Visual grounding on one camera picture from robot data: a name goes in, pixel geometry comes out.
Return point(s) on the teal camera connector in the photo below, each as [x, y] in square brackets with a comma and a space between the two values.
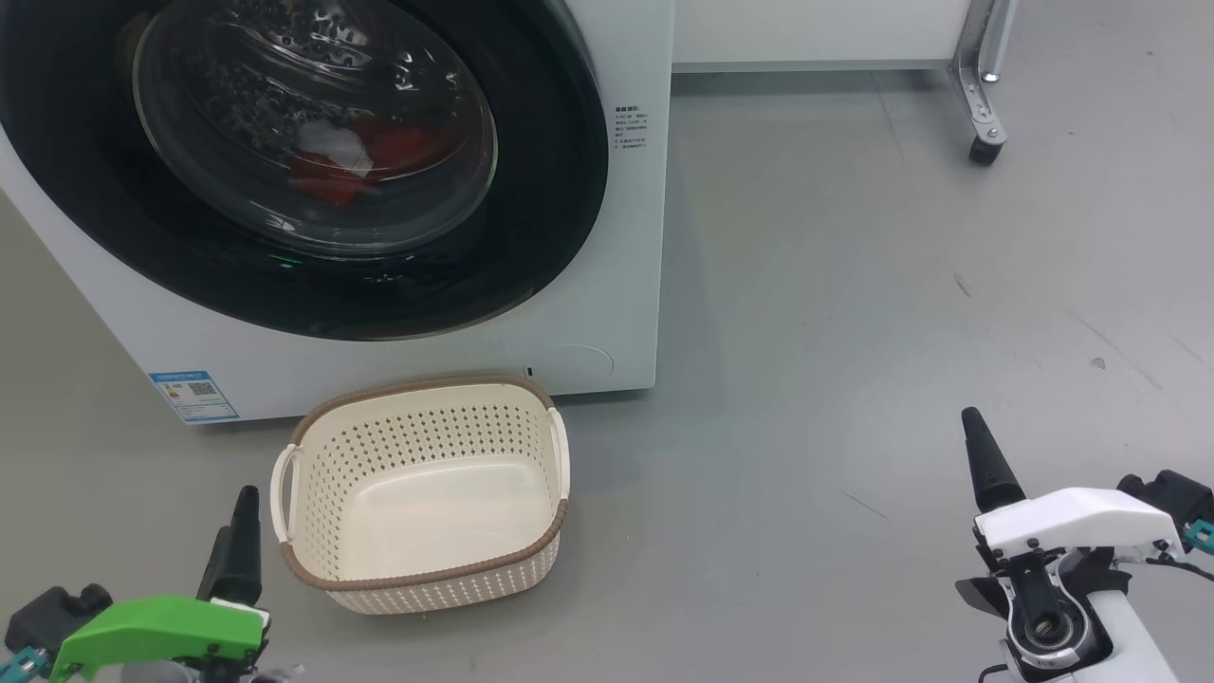
[1200, 536]
[21, 664]

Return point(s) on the white cabinet panel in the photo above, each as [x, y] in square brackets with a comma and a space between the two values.
[816, 33]

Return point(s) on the red and white garment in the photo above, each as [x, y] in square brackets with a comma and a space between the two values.
[403, 147]

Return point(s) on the washing machine door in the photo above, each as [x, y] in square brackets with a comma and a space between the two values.
[531, 209]

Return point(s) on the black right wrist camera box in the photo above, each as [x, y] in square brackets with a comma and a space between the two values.
[1171, 498]

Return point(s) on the blue energy label sticker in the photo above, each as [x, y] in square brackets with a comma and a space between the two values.
[194, 396]

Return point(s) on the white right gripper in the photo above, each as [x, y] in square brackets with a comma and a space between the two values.
[1081, 522]

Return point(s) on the white front-load washing machine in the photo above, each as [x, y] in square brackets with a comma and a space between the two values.
[588, 285]

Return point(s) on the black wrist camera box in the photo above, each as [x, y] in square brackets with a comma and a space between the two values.
[1171, 498]
[52, 617]

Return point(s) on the teal left camera connector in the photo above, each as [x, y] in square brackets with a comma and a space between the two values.
[21, 664]

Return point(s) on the teal right camera connector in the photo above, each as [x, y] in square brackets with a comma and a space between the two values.
[1200, 536]

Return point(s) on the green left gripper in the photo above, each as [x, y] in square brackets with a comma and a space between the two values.
[161, 631]

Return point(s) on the metal leg with caster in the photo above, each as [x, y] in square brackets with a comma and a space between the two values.
[977, 85]

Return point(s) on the cream perforated laundry basket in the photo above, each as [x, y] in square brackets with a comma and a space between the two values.
[427, 503]

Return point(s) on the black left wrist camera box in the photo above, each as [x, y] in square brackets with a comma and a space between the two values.
[52, 617]

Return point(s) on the small printed text label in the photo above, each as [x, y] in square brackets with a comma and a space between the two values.
[631, 128]

